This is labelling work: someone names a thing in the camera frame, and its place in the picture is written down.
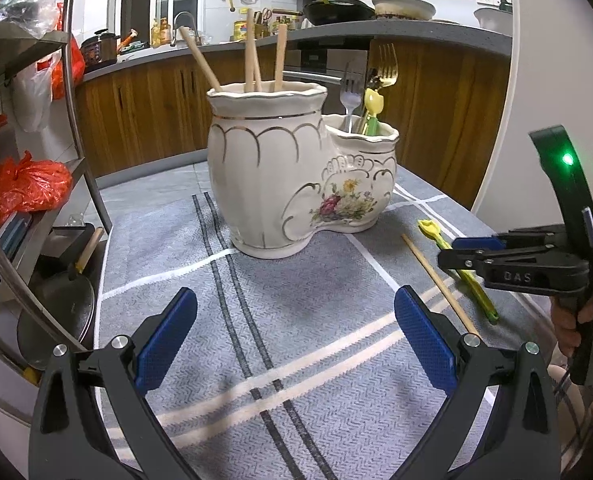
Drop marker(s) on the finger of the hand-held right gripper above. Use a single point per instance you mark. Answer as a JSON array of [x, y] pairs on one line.
[[459, 261], [476, 244]]

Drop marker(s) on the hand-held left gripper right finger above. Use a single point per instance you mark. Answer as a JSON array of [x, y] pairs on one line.
[[424, 340]]

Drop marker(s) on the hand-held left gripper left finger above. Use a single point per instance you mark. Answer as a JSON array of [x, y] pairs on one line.
[[169, 340]]

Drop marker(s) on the yellow green plastic spoon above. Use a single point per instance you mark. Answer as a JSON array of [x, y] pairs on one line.
[[429, 230], [374, 102]]

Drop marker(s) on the white ceramic utensil holder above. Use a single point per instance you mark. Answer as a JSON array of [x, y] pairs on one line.
[[266, 170]]

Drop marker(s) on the person's right forearm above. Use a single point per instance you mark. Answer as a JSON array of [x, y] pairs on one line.
[[581, 425]]

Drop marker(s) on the person's right hand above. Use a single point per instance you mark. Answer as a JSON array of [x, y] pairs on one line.
[[564, 325]]

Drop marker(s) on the grey striped towel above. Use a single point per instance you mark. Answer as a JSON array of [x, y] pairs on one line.
[[326, 310]]

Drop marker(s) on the black frying pan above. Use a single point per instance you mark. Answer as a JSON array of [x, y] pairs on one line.
[[56, 320]]

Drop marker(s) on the silver fork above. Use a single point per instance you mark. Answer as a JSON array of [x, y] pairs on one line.
[[349, 95]]

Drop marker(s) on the gold fork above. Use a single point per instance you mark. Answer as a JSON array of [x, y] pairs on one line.
[[386, 67]]

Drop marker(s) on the red plastic bag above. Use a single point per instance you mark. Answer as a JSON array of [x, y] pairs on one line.
[[24, 187], [71, 60]]

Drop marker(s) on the grey kitchen countertop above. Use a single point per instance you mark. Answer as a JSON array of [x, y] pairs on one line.
[[426, 35]]

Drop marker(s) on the steel built-in appliance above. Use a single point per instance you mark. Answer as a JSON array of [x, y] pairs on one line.
[[321, 67]]

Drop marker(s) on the wooden base cabinet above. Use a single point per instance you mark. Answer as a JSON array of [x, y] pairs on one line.
[[141, 105]]

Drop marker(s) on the white bowl on counter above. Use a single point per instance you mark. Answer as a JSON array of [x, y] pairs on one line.
[[401, 7]]

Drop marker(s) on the black wok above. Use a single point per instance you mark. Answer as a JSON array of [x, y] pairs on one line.
[[339, 10]]

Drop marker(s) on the white plastic bag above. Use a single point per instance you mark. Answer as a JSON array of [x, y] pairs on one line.
[[31, 95]]

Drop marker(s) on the dark pressure cooker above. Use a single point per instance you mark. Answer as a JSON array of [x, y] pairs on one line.
[[99, 50]]

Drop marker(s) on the seasoning rack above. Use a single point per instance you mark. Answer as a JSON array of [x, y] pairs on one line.
[[274, 19]]

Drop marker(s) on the amber glass bottle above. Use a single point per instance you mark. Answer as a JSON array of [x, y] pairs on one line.
[[160, 34]]

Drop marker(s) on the cooking oil bottle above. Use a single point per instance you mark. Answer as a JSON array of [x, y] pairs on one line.
[[239, 31]]

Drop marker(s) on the chrome faucet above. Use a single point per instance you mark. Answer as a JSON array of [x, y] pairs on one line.
[[184, 22]]

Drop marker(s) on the metal shelf rack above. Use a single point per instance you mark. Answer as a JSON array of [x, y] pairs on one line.
[[16, 45]]

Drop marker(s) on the clear plastic bag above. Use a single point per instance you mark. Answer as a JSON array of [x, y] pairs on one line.
[[21, 7]]

